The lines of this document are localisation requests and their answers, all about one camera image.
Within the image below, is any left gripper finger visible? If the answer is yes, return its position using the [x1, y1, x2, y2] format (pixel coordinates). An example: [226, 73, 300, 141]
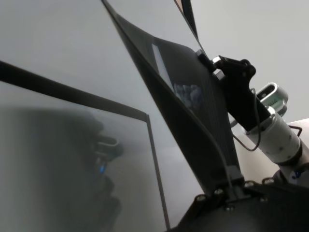
[227, 165, 245, 202]

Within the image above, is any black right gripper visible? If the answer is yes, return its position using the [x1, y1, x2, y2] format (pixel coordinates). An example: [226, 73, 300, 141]
[197, 49, 271, 131]

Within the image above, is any black company introduction poster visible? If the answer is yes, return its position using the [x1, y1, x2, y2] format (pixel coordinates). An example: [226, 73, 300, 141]
[101, 0, 244, 193]

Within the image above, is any grey right gripper cable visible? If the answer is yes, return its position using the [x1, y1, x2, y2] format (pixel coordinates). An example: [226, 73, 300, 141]
[235, 88, 277, 152]

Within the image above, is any thin black cable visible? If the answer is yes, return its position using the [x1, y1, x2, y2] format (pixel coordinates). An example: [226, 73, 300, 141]
[289, 124, 304, 138]

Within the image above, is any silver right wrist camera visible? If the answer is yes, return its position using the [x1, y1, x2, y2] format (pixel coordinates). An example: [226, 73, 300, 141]
[255, 82, 289, 115]

